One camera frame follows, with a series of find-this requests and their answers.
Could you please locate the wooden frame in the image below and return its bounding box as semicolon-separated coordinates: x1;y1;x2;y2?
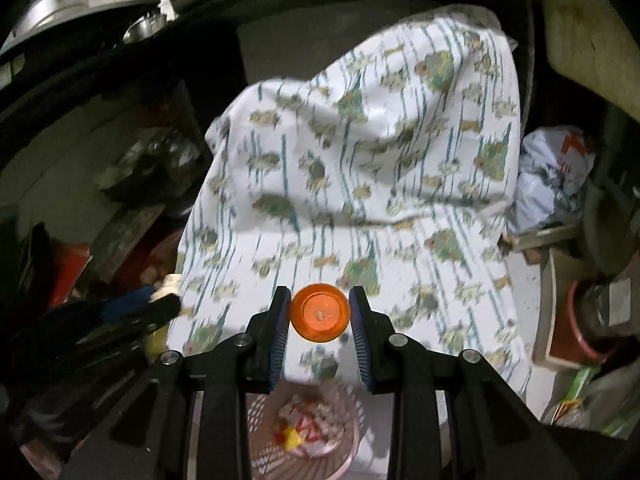
500;222;582;257

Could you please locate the small metal cup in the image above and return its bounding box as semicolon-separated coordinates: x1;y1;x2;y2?
122;10;169;44

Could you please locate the cat print white cloth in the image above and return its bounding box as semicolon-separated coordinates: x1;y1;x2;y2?
167;2;534;412

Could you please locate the red plastic basin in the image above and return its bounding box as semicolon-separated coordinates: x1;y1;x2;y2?
565;280;632;357

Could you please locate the weathered wooden plank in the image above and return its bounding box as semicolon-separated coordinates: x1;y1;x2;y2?
90;202;169;282

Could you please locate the curved white board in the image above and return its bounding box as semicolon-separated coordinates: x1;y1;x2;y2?
532;247;601;372

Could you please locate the grey white plastic bag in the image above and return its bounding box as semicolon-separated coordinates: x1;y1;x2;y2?
515;127;599;234

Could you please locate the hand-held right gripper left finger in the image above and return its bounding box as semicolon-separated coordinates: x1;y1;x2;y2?
60;286;292;480

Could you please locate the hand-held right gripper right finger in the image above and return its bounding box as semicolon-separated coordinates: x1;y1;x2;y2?
348;286;572;480

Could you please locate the large metal pot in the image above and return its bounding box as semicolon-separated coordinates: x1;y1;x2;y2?
9;0;97;47

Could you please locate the pink mesh plastic basket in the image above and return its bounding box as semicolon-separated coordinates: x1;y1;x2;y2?
245;380;364;480

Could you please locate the orange plastic bottle cap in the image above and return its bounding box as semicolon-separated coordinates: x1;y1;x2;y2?
290;283;350;345

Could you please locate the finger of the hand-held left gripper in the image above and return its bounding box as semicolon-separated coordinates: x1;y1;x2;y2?
100;286;157;322
112;294;182;335

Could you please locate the red plastic container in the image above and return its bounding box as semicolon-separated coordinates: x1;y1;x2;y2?
49;242;94;307

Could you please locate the green printed packet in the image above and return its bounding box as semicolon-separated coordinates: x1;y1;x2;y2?
549;364;640;437

